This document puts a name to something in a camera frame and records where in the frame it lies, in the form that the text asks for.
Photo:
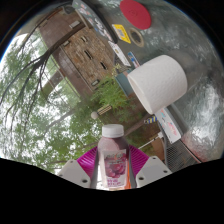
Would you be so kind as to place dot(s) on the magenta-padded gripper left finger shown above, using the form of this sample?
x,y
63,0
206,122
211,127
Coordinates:
x,y
87,161

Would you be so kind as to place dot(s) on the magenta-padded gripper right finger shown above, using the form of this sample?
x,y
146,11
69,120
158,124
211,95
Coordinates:
x,y
140,159

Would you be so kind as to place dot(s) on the pink juice bottle white cap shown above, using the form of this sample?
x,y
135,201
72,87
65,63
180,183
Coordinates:
x,y
113,156

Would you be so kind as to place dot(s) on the grey wicker chair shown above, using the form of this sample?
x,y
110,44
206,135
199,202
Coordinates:
x,y
176,155

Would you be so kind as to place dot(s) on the blue yellow striped cone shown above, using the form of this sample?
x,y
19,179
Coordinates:
x,y
150,119

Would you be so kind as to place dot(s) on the silver laptop with stickers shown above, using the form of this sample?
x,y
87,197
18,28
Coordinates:
x,y
170,126

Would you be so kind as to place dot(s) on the green plant in teal pot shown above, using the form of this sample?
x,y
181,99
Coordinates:
x,y
111,93

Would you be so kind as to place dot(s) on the white cup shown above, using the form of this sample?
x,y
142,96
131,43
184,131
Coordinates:
x,y
160,83

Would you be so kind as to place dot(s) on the colourful printed card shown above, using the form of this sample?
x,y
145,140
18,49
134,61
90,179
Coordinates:
x,y
134,60

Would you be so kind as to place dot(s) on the white printed booklet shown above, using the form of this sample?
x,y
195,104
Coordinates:
x,y
119,53

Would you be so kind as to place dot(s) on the black laptop with stickers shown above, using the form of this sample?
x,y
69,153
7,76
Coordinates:
x,y
95,21

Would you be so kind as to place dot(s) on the flat round red coaster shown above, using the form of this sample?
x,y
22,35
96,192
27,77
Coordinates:
x,y
136,14

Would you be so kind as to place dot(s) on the striped globe lamp post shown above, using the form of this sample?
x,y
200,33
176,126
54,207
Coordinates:
x,y
103,110

